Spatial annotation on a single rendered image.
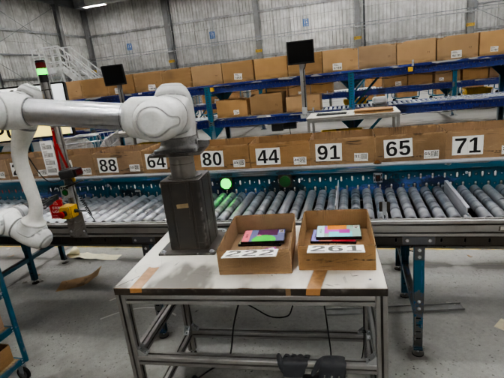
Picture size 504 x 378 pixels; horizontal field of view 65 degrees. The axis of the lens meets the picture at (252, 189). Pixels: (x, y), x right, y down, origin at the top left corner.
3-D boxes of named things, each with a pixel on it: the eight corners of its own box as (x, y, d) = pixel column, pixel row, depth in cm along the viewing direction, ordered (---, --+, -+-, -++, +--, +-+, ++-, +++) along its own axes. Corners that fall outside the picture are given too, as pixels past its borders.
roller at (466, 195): (499, 222, 177) (489, 229, 179) (467, 188, 225) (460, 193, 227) (490, 214, 177) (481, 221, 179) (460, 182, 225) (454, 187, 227)
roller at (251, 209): (237, 228, 209) (236, 220, 208) (259, 197, 257) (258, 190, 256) (246, 228, 208) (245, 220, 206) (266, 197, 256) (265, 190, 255)
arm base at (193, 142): (206, 151, 161) (204, 137, 159) (153, 154, 162) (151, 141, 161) (213, 142, 178) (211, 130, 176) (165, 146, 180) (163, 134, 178)
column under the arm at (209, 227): (214, 255, 169) (204, 181, 160) (158, 256, 174) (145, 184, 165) (229, 231, 193) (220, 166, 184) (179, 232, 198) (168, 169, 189)
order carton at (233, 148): (195, 172, 268) (191, 147, 263) (209, 162, 295) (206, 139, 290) (250, 169, 258) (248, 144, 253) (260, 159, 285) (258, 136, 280)
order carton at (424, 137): (375, 163, 238) (374, 136, 233) (373, 153, 265) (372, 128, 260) (446, 160, 228) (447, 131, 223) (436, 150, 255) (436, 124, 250)
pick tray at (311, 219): (298, 270, 148) (296, 246, 145) (304, 230, 184) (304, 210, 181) (376, 270, 142) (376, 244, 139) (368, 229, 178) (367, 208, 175)
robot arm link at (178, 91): (200, 131, 176) (194, 80, 169) (191, 138, 158) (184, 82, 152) (165, 134, 177) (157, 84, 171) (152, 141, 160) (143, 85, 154)
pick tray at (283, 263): (218, 275, 151) (215, 251, 148) (236, 235, 187) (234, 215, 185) (292, 273, 146) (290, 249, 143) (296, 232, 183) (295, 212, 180)
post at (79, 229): (70, 238, 233) (31, 83, 208) (75, 234, 237) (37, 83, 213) (87, 238, 230) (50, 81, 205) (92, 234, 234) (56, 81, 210)
